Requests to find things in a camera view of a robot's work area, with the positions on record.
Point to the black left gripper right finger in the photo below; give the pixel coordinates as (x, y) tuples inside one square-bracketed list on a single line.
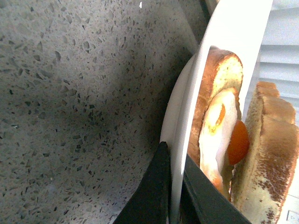
[(202, 203)]

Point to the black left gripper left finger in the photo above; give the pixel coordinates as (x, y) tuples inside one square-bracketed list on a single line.
[(149, 204)]

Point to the bread slice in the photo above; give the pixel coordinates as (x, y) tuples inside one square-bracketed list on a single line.
[(261, 180), (223, 70)]

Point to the white round plate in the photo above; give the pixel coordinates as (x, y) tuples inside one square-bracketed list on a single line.
[(237, 26)]

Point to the fried egg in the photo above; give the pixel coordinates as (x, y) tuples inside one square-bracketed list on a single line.
[(223, 140)]

